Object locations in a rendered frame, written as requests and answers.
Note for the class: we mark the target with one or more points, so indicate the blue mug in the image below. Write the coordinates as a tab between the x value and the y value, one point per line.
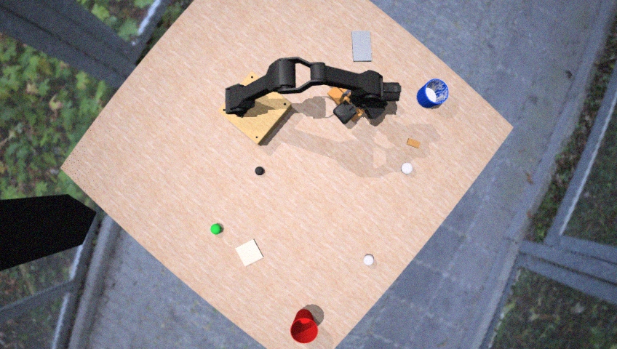
432	93

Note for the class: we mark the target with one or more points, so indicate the white ball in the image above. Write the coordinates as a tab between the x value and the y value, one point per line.
407	168
368	260

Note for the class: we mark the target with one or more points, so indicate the green ball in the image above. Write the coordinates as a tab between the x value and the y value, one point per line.
215	229

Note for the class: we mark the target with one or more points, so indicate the white square tile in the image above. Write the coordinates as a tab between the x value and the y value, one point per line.
249	252

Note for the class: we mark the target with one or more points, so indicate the red plastic cup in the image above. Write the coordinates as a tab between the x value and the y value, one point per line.
304	327

